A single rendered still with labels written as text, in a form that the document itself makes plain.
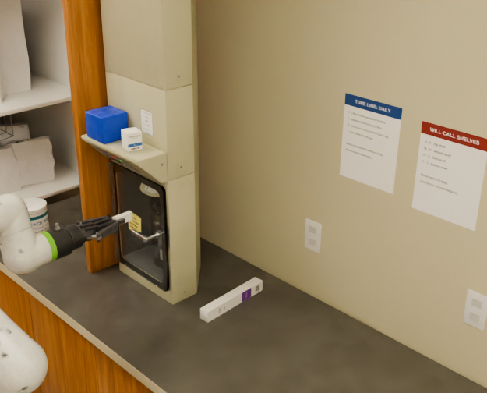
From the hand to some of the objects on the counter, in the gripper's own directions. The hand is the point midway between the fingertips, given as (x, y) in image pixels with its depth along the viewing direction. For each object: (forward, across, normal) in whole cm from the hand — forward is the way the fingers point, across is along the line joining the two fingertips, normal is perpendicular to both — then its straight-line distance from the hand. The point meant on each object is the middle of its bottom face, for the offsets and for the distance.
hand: (122, 218), depth 225 cm
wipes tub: (+5, +73, +37) cm, 82 cm away
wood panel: (+30, +34, +37) cm, 59 cm away
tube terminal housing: (+28, +11, +37) cm, 48 cm away
